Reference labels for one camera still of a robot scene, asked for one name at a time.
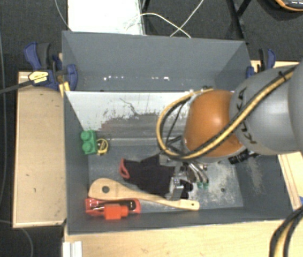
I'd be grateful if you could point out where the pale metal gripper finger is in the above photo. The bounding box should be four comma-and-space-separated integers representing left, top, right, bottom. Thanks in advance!
170, 177, 185, 201

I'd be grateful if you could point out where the black cloth with red loop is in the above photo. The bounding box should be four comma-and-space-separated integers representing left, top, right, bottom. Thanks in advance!
118, 154, 194, 199

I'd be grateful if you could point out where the wooden spoon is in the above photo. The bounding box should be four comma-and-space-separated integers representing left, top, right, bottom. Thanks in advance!
87, 178, 200, 211

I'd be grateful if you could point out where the red and orange tool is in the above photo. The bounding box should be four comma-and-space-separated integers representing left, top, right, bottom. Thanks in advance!
84, 198, 142, 221

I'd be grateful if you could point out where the green toy brick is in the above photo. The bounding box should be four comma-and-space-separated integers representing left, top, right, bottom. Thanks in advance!
80, 129, 99, 156

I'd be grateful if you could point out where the grey metal bin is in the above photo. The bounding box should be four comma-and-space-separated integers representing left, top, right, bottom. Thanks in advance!
61, 30, 294, 235

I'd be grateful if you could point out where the pale wood board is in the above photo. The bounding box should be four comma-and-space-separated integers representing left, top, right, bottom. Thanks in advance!
12, 69, 67, 229

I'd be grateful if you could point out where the black cylinder on white bracket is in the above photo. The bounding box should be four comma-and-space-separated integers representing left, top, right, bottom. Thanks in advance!
227, 150, 254, 166

